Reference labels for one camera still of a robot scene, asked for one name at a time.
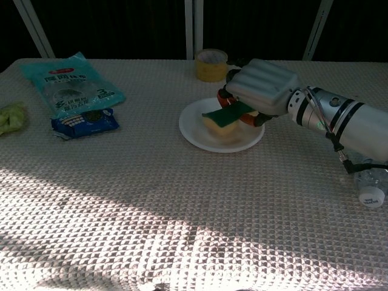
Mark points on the blue Oreo cookie packet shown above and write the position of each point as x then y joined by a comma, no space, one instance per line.
88,125

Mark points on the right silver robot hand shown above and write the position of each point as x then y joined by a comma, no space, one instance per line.
262,88

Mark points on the white round plate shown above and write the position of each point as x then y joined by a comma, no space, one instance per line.
194,130

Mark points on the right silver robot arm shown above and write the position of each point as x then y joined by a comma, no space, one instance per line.
348,121

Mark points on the crumpled yellow-green wrapper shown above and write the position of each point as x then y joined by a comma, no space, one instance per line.
10,118

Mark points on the white slanted frame post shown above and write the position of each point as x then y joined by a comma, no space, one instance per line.
316,30
33,28

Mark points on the teal cleaning cloth package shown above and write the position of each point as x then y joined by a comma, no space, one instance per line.
72,88

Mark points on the white woven tablecloth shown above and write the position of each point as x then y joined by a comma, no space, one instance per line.
182,212

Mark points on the yellow tape roll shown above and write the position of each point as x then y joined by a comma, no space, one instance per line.
209,69

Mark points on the clear plastic water bottle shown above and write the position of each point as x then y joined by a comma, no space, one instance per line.
370,195

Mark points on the green yellow sponge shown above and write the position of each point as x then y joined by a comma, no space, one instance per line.
225,116

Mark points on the white upright frame post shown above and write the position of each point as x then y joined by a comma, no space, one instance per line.
194,27

